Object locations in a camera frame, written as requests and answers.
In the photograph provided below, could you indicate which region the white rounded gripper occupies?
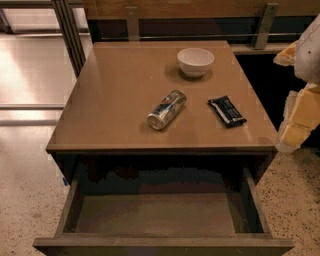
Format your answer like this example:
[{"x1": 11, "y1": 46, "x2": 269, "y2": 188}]
[{"x1": 273, "y1": 14, "x2": 320, "y2": 153}]

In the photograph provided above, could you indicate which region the silver blue redbull can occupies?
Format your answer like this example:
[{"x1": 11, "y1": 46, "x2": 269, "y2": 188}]
[{"x1": 147, "y1": 90, "x2": 187, "y2": 131}]

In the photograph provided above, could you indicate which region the brown wooden drawer cabinet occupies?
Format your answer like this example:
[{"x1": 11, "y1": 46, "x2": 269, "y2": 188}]
[{"x1": 47, "y1": 41, "x2": 277, "y2": 179}]

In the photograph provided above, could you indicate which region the open top drawer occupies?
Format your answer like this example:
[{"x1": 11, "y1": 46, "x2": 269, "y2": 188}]
[{"x1": 33, "y1": 169, "x2": 294, "y2": 256}]

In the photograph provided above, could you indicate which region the wooden counter with metal brackets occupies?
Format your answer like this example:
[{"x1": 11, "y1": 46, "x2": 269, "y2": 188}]
[{"x1": 82, "y1": 0, "x2": 320, "y2": 54}]

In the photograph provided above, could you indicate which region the black snack packet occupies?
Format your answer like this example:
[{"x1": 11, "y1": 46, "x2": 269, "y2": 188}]
[{"x1": 208, "y1": 96, "x2": 247, "y2": 128}]

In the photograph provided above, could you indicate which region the white ceramic bowl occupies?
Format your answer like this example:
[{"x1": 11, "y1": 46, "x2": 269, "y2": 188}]
[{"x1": 177, "y1": 48, "x2": 215, "y2": 78}]

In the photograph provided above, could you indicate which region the metal frame post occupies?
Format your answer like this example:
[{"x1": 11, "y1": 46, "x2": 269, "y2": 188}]
[{"x1": 51, "y1": 0, "x2": 86, "y2": 77}]

